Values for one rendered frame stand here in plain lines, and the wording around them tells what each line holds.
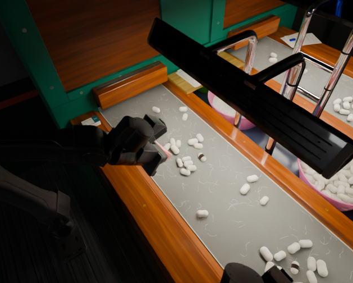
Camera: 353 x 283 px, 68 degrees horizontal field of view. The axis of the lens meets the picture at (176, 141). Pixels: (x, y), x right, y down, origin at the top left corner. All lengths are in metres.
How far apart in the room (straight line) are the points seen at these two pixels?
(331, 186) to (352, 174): 0.10
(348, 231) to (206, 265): 0.38
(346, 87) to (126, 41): 0.92
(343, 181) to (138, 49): 0.84
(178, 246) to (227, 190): 0.23
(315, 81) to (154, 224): 0.93
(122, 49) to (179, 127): 0.36
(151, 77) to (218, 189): 0.51
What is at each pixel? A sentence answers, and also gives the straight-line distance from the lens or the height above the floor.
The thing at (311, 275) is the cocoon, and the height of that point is 0.76.
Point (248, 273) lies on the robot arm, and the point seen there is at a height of 1.03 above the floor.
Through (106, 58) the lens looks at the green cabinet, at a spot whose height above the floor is 0.94.
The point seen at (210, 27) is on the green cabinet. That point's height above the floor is 0.91.
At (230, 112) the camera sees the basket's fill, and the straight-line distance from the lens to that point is 1.08.
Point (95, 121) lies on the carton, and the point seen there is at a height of 0.78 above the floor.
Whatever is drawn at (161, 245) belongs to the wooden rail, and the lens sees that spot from 0.73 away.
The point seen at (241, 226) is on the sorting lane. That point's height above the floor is 0.74.
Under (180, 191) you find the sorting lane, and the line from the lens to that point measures 0.83.
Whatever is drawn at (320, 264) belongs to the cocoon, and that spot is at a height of 0.76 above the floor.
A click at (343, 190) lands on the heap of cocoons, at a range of 0.95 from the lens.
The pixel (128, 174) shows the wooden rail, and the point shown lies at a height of 0.76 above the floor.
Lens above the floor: 1.45
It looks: 49 degrees down
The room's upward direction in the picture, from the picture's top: 3 degrees counter-clockwise
